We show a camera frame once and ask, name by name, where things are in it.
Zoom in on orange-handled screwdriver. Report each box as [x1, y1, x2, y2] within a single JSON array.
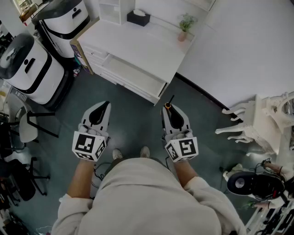
[[164, 95, 175, 118]]

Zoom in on person's beige sweatshirt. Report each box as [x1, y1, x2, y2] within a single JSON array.
[[51, 157, 248, 235]]

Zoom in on white desk hutch shelves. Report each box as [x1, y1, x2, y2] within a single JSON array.
[[98, 0, 216, 30]]

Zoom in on person's right forearm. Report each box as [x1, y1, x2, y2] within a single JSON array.
[[171, 159, 199, 190]]

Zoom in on person's white shoe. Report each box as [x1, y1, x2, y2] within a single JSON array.
[[112, 148, 124, 161], [140, 146, 151, 159]]

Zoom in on person's right hand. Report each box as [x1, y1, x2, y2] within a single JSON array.
[[165, 129, 194, 142]]

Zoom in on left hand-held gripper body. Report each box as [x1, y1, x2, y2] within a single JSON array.
[[72, 122, 111, 162]]

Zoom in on person's olive trousers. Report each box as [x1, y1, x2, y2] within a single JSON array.
[[104, 157, 168, 175]]

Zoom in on person's left forearm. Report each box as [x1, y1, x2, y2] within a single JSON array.
[[67, 158, 95, 199]]

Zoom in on white chair with black frame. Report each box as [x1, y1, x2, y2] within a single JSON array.
[[6, 101, 62, 144]]

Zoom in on black office chair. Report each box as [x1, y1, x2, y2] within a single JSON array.
[[0, 156, 51, 202]]

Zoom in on white desk with drawers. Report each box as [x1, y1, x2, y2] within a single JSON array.
[[77, 19, 196, 106]]

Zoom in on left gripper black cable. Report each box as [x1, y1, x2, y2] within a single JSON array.
[[91, 162, 113, 184]]

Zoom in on person's left hand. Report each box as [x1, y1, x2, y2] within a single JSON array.
[[78, 124, 104, 137]]

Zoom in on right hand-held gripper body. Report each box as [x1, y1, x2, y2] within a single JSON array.
[[163, 129, 199, 163]]

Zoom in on white drawer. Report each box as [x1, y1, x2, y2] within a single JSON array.
[[99, 54, 169, 106]]

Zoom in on white ornate chair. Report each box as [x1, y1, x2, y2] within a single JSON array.
[[215, 91, 294, 157]]

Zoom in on white and black machine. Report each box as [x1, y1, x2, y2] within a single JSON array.
[[0, 33, 74, 111], [32, 0, 90, 59]]

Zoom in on white tool rack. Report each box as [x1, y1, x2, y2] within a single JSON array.
[[245, 199, 294, 235]]

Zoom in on person's right white shoe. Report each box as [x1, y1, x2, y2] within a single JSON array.
[[140, 146, 151, 159]]

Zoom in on person's left white shoe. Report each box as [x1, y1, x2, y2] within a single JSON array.
[[112, 148, 124, 161]]

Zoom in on green plant in pink vase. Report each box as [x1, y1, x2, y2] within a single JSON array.
[[177, 13, 198, 42]]

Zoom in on black tissue box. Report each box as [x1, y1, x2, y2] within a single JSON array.
[[126, 9, 151, 27]]

